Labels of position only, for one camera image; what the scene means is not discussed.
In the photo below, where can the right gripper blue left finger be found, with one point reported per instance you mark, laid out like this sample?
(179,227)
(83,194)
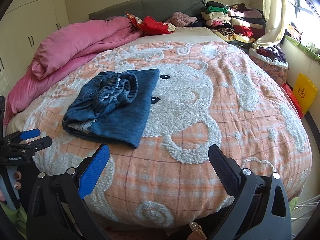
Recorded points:
(90,169)

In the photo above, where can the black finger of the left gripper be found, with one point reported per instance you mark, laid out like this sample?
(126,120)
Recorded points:
(40,144)

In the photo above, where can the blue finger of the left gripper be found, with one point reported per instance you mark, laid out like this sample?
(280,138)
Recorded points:
(25,135)

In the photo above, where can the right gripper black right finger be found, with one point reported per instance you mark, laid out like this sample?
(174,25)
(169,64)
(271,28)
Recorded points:
(227,170)

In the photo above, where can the blue denim lace-trimmed pants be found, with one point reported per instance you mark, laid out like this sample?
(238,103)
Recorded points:
(112,107)

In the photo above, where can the right hand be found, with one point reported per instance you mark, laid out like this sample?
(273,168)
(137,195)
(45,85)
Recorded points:
(197,233)

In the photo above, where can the peach white bear bedspread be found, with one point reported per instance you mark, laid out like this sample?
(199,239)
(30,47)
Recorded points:
(207,93)

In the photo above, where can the pink folded duvet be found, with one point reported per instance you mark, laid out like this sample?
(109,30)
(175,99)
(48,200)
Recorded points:
(63,52)

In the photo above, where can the red paper bag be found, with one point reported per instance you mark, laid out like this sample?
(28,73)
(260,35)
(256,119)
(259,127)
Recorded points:
(295,102)

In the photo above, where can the yellow paper bag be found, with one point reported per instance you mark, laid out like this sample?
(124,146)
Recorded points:
(305,92)

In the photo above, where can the floral laundry basket with clothes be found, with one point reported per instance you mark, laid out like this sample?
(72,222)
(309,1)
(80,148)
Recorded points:
(273,61)

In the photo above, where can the green windowsill cover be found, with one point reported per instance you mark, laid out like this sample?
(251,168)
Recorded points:
(308,52)

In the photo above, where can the stack of folded clothes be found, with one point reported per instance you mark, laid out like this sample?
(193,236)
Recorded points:
(236,24)

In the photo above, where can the clothes on windowsill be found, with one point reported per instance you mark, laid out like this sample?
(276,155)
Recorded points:
(293,32)

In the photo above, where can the red embroidered cloth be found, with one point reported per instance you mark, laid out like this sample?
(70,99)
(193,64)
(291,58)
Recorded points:
(150,26)

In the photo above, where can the mauve fuzzy garment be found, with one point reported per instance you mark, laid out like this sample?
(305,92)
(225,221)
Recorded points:
(179,19)

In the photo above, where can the dark green padded headboard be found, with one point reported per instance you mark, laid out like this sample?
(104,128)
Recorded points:
(160,10)

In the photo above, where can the cream curtain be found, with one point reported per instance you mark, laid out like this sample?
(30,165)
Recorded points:
(276,22)

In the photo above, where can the white wire rack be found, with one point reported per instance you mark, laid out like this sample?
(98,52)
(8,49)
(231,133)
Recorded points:
(301,212)

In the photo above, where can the cream wardrobe with handles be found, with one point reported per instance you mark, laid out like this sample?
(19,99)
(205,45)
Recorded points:
(24,25)

